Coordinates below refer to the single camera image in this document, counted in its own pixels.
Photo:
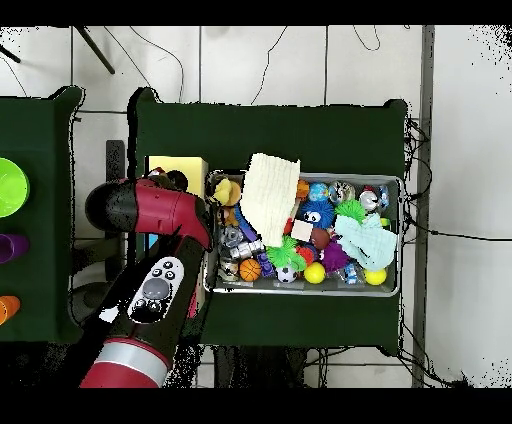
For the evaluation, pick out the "cream waffle cloth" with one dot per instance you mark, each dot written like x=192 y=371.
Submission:
x=268 y=196

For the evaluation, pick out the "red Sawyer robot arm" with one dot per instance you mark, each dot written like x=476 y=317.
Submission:
x=164 y=208

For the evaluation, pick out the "wooden box with three holes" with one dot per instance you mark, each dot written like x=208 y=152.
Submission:
x=192 y=166

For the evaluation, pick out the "shallow mesh bin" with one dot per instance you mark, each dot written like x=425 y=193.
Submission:
x=280 y=288

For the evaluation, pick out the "yellow plush duck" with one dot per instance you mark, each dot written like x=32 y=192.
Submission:
x=224 y=192

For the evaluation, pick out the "green spiky ball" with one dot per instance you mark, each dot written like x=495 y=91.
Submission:
x=351 y=208
x=284 y=256

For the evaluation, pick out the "orange basketball toy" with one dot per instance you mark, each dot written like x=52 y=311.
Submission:
x=250 y=270

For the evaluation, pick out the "globe print ball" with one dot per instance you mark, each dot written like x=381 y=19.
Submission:
x=318 y=192

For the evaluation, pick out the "blue spiky ball with eyes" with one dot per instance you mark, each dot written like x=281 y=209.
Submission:
x=324 y=208

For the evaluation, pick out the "small soccer ball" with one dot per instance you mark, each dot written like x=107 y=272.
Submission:
x=286 y=274

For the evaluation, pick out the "yellow ball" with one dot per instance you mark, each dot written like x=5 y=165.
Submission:
x=314 y=273

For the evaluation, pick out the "mint waffle cloth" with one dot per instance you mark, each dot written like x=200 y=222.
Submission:
x=368 y=240

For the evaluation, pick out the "black upright panel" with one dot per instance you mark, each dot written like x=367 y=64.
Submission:
x=115 y=156

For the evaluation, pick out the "grey rounded stand base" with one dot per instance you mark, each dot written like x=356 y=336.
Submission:
x=80 y=298

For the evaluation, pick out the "black tripod leg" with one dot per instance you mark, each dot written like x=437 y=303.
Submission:
x=10 y=54
x=96 y=50

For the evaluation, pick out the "dark green side table cloth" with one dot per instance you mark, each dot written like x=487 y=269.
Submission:
x=36 y=120

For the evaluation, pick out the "lime green bowl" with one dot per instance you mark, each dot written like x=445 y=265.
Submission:
x=12 y=188

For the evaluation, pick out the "purple cup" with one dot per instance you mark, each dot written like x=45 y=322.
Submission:
x=12 y=248

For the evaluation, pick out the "orange cup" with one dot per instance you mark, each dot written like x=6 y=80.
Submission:
x=8 y=310

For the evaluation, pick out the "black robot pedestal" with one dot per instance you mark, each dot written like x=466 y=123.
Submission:
x=260 y=368

